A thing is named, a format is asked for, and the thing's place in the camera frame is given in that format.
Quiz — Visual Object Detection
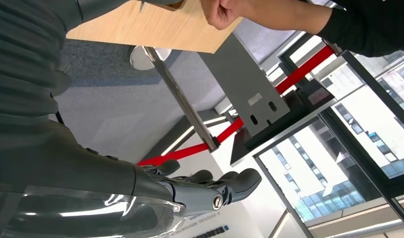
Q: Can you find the person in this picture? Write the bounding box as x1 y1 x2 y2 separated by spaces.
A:
200 0 404 58

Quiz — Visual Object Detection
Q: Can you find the red barrier belt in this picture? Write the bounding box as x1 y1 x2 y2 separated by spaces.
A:
137 45 336 167

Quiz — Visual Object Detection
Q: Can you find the white sign board with text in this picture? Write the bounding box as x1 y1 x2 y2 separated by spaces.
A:
170 210 231 238

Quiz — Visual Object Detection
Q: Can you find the grey metal pedestal stand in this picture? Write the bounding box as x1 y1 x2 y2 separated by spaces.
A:
198 33 337 167

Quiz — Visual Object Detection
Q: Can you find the chrome stanchion post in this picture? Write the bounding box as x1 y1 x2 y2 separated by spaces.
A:
129 46 221 153

